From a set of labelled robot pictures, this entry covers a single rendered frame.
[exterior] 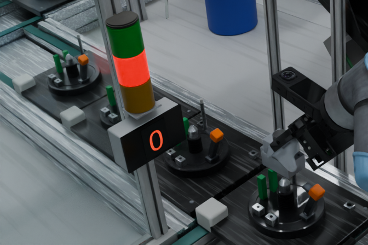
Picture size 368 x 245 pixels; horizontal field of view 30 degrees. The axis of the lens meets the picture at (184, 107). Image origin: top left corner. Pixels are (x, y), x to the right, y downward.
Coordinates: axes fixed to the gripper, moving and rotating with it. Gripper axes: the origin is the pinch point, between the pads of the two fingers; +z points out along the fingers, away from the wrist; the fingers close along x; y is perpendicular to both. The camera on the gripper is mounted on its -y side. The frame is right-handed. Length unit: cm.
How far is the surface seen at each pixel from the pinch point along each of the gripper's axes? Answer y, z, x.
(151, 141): -11.4, -0.5, -20.2
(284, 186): 6.4, 5.7, -0.9
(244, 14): -42, 63, 57
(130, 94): -18.3, -6.7, -21.5
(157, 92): -30, 46, 9
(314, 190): 9.7, -1.2, -0.7
